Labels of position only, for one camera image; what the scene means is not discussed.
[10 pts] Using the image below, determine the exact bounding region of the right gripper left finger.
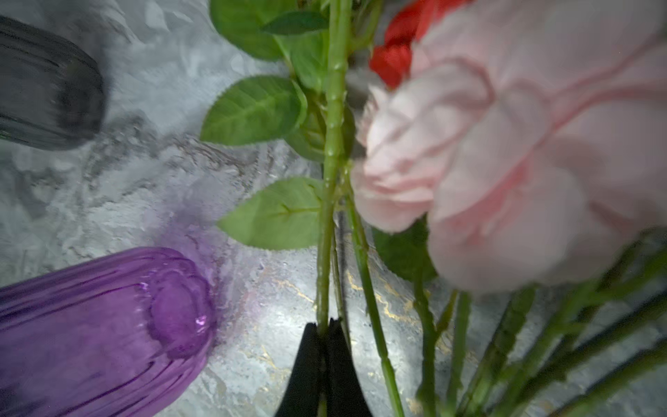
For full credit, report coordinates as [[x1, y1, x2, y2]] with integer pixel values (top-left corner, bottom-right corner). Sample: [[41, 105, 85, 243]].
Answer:
[[274, 323, 324, 417]]

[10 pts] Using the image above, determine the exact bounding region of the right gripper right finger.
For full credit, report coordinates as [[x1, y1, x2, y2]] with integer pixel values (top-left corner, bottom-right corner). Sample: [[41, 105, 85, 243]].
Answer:
[[324, 318, 373, 417]]

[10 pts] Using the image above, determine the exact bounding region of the blue purple glass vase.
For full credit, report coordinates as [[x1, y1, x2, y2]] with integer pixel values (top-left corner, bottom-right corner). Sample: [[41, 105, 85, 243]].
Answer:
[[1, 247, 215, 416]]

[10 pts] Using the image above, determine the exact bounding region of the yellow rose stem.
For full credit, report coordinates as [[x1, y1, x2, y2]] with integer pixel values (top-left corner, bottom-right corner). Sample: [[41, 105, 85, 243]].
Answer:
[[200, 1, 383, 333]]

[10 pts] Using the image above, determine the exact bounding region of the pink peony spray stem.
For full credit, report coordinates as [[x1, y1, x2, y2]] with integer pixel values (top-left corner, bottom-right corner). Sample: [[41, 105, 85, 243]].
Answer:
[[444, 228, 666, 416]]

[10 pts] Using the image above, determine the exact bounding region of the dark pink glass vase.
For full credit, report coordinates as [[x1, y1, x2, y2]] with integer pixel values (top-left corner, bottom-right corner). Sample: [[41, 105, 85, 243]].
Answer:
[[1, 17, 106, 150]]

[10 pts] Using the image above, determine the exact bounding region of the red and pink flower stem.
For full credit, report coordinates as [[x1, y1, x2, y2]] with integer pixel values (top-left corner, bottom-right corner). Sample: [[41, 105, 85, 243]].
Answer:
[[348, 1, 666, 416]]

